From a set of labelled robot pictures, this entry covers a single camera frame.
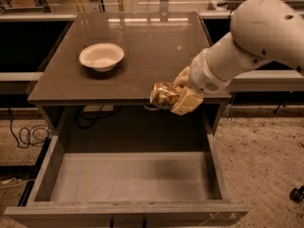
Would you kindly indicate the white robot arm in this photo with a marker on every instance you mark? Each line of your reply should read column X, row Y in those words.
column 261, row 31

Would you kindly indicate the black caster wheel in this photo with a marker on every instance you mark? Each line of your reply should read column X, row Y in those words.
column 297, row 194

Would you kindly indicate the white power strip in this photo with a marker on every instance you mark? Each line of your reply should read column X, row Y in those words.
column 96, row 108

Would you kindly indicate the grey cabinet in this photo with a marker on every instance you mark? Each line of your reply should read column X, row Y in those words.
column 156, row 48

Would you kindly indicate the crushed orange soda can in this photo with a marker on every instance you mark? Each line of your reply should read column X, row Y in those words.
column 165, row 95

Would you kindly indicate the open grey top drawer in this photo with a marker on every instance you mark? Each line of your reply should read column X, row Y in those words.
column 133, row 170

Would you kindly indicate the white gripper with vents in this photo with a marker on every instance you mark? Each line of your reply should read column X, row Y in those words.
column 202, row 74

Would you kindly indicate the white paper bowl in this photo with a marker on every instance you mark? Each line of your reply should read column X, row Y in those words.
column 101, row 57

